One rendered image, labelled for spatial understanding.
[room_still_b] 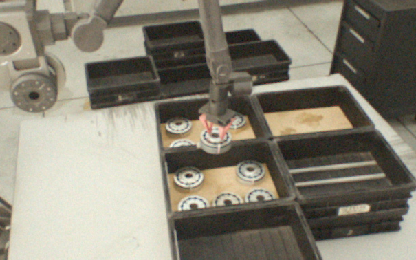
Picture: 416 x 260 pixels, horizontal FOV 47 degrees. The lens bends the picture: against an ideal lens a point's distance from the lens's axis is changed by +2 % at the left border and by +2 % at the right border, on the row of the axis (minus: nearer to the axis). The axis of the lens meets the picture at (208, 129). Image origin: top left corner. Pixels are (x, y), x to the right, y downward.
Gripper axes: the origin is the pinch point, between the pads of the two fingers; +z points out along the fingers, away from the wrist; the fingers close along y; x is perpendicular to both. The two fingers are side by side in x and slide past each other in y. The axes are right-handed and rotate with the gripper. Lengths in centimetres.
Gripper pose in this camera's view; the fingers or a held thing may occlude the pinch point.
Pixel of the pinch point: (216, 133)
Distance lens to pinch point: 151.5
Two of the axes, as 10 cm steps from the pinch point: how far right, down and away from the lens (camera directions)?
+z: -0.4, 8.0, 6.0
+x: -5.8, 4.7, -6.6
